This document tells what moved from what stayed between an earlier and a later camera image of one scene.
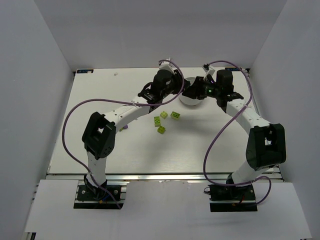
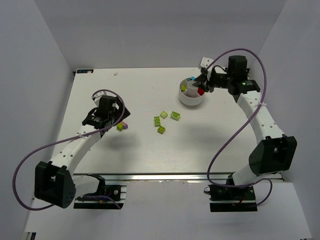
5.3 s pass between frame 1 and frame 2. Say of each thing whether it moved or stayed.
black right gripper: moved
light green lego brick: stayed
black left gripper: moved
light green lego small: stayed
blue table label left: stayed
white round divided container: stayed
